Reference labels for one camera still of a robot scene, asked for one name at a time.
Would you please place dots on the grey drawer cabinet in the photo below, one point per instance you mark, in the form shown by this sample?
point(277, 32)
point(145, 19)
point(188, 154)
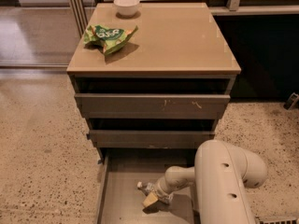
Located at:
point(177, 49)

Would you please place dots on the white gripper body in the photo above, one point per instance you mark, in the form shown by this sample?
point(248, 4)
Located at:
point(161, 188)

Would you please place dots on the clear plastic water bottle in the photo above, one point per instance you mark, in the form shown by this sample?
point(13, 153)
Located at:
point(144, 187)

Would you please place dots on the green crumpled snack bag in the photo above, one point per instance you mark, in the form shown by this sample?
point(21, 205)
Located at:
point(109, 40)

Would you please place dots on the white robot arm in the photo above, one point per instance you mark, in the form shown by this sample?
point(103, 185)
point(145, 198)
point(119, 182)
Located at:
point(221, 173)

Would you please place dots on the grey top drawer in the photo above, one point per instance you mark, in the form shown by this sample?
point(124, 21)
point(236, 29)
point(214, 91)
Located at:
point(151, 106)

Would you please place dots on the small grey floor object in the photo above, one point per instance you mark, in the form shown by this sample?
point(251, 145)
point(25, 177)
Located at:
point(291, 102)

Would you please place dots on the grey open bottom drawer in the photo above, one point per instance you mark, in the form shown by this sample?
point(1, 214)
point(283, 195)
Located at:
point(121, 200)

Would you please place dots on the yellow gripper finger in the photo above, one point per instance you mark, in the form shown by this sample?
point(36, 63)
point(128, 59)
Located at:
point(150, 199)

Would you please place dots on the white ceramic bowl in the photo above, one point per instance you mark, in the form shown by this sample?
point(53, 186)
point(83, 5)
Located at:
point(126, 8)

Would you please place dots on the grey middle drawer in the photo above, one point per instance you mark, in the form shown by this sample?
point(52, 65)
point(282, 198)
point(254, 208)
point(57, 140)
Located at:
point(149, 139)

